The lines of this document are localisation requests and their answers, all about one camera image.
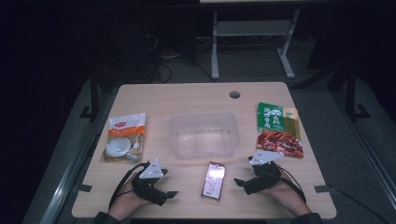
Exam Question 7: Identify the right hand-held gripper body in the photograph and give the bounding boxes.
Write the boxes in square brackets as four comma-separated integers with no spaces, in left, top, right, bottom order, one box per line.
[244,149,285,196]

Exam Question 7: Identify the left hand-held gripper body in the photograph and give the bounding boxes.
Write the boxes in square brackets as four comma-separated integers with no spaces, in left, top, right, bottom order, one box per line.
[132,159,168,206]

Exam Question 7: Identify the green red seasoning packet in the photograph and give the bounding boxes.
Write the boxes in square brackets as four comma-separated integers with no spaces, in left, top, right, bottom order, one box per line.
[255,102,304,159]

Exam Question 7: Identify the white orange packet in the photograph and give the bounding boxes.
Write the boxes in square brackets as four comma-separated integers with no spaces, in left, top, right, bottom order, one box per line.
[100,112,148,165]

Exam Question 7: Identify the clear plastic container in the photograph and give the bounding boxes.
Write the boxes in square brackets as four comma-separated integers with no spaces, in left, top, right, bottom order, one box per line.
[168,111,240,161]

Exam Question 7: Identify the person's left hand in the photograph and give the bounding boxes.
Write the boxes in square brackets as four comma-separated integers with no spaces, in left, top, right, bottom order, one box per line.
[107,173,152,221]

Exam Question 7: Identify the person's right hand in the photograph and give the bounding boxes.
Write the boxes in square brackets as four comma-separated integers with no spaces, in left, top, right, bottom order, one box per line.
[263,172,312,217]

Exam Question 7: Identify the black metal stand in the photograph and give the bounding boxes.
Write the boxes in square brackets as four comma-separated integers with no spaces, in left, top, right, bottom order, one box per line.
[345,60,372,121]
[78,66,101,122]

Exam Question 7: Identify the white metal stand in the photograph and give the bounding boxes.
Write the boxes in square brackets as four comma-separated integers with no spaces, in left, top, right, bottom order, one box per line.
[210,7,302,80]

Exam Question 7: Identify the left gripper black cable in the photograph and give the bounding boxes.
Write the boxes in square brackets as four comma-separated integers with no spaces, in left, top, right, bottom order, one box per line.
[107,161,151,210]

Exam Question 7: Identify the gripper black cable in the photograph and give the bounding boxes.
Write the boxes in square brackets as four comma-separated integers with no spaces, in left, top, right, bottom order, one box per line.
[107,161,151,210]
[276,165,308,203]

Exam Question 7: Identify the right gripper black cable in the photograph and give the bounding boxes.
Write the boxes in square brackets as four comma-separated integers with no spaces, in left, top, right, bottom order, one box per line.
[276,165,308,203]

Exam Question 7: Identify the grey table bracket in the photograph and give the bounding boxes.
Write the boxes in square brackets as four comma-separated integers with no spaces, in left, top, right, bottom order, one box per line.
[72,183,93,193]
[313,184,336,194]

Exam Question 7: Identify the thin black cable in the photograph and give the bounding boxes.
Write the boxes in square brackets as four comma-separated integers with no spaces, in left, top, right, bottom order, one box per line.
[333,187,389,224]

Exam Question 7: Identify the black floor cables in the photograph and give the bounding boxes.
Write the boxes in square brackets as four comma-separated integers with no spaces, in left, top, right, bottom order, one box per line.
[150,34,217,84]

